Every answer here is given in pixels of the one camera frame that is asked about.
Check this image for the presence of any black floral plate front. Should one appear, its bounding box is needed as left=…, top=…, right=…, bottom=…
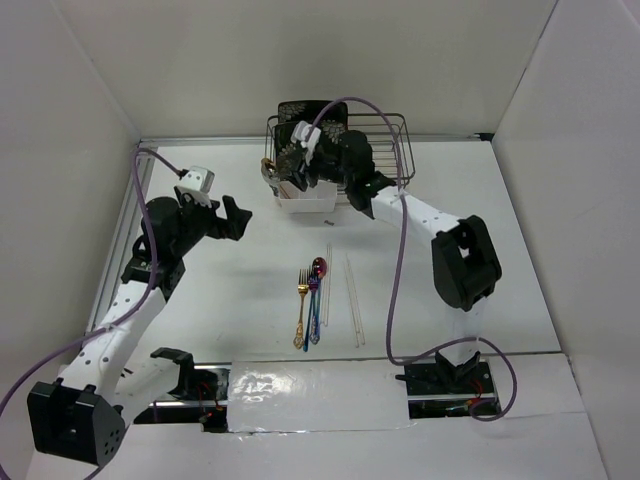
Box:
left=272, top=119, right=349, bottom=182

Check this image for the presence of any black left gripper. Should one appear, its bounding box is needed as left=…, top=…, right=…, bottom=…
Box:
left=171, top=184, right=251, bottom=257

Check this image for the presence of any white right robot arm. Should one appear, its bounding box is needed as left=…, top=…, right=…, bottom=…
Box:
left=276, top=122, right=502, bottom=350

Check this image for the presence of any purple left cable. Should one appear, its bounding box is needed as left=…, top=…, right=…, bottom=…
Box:
left=0, top=147, right=187, bottom=480

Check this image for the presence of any white plastic utensil caddy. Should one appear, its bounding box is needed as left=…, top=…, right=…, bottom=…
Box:
left=279, top=181, right=338, bottom=214

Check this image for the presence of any wire dish rack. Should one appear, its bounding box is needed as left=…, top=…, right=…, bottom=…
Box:
left=266, top=116, right=415, bottom=200

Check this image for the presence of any black floral plate rear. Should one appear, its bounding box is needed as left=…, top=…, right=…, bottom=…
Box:
left=277, top=100, right=348, bottom=123

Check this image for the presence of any purple cable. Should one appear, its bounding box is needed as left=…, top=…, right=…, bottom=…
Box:
left=0, top=147, right=187, bottom=480
left=309, top=95, right=521, bottom=424

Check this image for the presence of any black floral plate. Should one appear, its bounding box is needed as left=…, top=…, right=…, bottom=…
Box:
left=272, top=119, right=349, bottom=182
left=277, top=100, right=348, bottom=123

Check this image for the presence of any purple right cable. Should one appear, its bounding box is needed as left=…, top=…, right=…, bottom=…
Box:
left=309, top=95, right=521, bottom=424

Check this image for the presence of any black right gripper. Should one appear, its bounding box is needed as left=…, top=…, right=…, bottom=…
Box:
left=278, top=145, right=353, bottom=193

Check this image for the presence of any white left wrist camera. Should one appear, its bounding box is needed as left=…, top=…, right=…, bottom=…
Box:
left=175, top=166, right=215, bottom=208

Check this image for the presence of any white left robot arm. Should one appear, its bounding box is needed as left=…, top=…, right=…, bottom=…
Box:
left=27, top=196, right=252, bottom=467

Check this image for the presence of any iridescent blue fork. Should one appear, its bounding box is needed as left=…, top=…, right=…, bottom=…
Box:
left=302, top=267, right=319, bottom=352

